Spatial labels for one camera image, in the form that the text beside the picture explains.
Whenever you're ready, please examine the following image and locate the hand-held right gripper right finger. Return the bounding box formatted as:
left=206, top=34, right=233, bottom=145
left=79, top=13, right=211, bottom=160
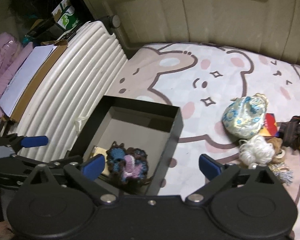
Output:
left=185, top=154, right=285, bottom=205

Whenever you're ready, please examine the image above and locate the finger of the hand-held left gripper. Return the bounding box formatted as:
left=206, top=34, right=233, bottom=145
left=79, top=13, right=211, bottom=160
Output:
left=0, top=135, right=48, bottom=153
left=20, top=155, right=83, bottom=171

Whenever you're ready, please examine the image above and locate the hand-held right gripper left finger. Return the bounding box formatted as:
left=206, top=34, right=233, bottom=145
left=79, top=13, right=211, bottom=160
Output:
left=22, top=154, right=118, bottom=205

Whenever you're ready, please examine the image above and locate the colourful card box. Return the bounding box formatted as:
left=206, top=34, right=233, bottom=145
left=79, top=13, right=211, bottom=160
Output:
left=260, top=113, right=280, bottom=137

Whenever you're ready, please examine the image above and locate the small beige box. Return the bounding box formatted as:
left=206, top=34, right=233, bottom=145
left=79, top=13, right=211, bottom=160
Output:
left=91, top=145, right=110, bottom=177

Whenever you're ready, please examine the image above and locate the blue purple crochet doily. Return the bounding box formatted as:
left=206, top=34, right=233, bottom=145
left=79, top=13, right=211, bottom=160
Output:
left=105, top=142, right=153, bottom=193

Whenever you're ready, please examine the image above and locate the white plastic wrapper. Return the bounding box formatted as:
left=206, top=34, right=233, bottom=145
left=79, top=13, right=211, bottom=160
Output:
left=74, top=116, right=89, bottom=133

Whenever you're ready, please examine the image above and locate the white yarn ball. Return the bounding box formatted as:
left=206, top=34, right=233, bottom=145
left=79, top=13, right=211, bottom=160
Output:
left=238, top=135, right=275, bottom=167

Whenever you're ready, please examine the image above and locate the blue floral fabric pouch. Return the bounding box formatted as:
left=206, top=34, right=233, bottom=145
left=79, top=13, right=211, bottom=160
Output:
left=221, top=93, right=269, bottom=139

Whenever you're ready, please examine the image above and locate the white paper sheet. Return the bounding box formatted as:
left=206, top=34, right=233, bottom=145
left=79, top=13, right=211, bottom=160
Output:
left=0, top=45, right=58, bottom=117

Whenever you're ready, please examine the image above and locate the brown cardboard box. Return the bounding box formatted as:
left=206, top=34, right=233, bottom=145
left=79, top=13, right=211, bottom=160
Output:
left=0, top=39, right=68, bottom=124

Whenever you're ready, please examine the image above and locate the small brown teddy bear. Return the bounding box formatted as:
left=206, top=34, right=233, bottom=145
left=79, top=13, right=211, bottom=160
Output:
left=269, top=137, right=283, bottom=153

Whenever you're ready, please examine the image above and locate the bear printed blanket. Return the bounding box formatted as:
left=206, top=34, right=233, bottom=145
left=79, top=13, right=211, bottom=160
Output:
left=107, top=42, right=300, bottom=240

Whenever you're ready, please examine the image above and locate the pink padded jacket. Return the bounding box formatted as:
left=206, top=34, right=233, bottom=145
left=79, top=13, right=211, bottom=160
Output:
left=0, top=32, right=34, bottom=123

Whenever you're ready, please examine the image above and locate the black cardboard box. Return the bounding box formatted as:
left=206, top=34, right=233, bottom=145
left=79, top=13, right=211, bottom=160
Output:
left=27, top=19, right=63, bottom=40

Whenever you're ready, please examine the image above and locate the green white carton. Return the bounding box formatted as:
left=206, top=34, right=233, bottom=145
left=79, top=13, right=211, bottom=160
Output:
left=51, top=0, right=82, bottom=29

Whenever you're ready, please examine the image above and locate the beige wardrobe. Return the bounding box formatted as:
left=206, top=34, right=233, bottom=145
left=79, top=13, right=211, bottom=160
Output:
left=67, top=0, right=300, bottom=68

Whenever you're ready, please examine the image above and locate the dark brown strap pouch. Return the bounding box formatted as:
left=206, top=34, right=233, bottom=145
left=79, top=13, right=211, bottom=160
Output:
left=280, top=114, right=300, bottom=150

